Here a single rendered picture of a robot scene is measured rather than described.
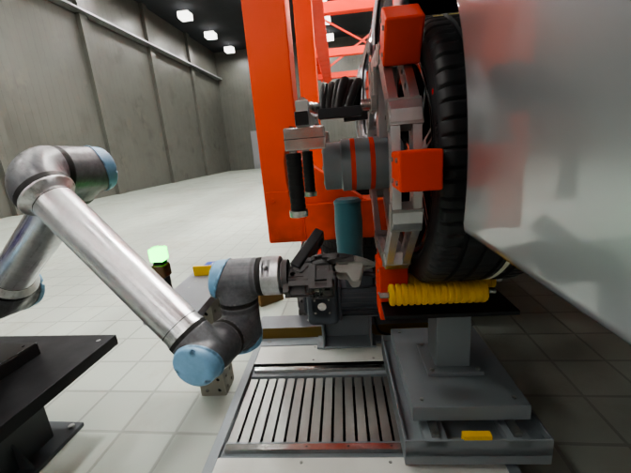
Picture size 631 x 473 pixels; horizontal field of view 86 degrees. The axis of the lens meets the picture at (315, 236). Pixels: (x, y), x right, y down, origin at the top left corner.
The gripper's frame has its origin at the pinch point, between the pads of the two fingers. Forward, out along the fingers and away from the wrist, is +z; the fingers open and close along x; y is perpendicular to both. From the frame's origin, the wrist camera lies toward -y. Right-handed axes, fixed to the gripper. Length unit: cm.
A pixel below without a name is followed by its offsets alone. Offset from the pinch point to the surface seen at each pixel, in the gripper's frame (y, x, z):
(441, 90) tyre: -18.5, 30.0, 13.5
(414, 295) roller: 3.8, -13.0, 11.5
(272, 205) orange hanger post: -49, -42, -34
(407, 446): 37.1, -31.8, 7.4
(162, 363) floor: 6, -85, -92
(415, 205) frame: -5.5, 13.7, 9.3
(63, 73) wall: -792, -409, -716
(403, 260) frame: -3.1, -6.7, 8.9
